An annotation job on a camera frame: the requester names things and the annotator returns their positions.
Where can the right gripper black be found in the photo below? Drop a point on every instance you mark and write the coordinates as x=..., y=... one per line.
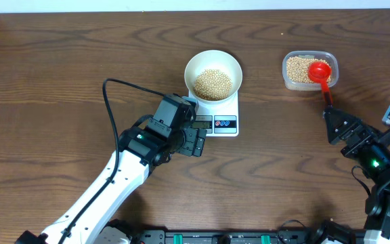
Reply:
x=352, y=123

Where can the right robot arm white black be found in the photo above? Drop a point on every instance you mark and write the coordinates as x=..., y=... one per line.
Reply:
x=377, y=207

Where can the clear plastic container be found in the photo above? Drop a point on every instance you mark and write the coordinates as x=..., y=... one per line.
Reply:
x=331, y=60

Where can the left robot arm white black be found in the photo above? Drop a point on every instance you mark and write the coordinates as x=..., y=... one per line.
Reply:
x=137, y=153

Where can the soybeans in container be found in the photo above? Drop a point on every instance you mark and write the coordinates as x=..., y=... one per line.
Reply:
x=297, y=68

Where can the white digital kitchen scale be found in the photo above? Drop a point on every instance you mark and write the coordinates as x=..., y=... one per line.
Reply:
x=218, y=118

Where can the soybeans in bowl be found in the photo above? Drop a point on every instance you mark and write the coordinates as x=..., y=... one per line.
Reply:
x=212, y=85

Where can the white ceramic bowl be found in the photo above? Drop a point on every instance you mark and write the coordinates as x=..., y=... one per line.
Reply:
x=213, y=59

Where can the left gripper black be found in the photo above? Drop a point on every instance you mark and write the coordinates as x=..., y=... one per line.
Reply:
x=193, y=142

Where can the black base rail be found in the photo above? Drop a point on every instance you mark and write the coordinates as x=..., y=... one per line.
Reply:
x=120, y=232

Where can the red plastic measuring scoop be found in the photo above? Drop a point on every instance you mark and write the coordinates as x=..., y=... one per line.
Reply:
x=319, y=72

